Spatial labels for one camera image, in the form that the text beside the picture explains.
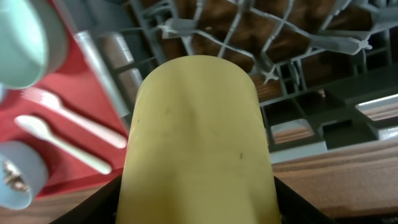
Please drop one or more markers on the food leftovers in bowl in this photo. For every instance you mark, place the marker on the food leftovers in bowl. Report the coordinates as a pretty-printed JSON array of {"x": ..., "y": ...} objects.
[{"x": 13, "y": 178}]

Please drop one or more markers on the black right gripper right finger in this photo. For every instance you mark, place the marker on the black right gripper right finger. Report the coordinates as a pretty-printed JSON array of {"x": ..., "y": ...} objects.
[{"x": 294, "y": 209}]

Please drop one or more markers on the white plastic fork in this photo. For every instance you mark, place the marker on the white plastic fork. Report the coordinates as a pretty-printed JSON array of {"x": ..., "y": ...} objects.
[{"x": 53, "y": 102}]

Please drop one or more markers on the yellow plastic cup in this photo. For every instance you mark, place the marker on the yellow plastic cup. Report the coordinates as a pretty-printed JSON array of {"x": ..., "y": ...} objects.
[{"x": 197, "y": 149}]

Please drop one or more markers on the white plastic spoon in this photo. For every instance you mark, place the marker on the white plastic spoon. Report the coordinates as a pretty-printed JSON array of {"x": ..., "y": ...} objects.
[{"x": 40, "y": 129}]

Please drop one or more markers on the grey dishwasher rack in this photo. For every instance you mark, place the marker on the grey dishwasher rack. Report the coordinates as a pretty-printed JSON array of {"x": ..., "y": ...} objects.
[{"x": 325, "y": 71}]

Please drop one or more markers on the mint green bowl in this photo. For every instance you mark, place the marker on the mint green bowl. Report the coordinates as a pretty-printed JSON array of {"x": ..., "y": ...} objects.
[{"x": 34, "y": 42}]

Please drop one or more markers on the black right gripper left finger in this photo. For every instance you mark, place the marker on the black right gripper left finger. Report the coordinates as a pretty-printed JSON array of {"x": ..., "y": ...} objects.
[{"x": 100, "y": 208}]

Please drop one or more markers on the light blue food bowl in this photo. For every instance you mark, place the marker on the light blue food bowl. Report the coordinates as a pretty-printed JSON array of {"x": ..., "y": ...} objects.
[{"x": 23, "y": 175}]

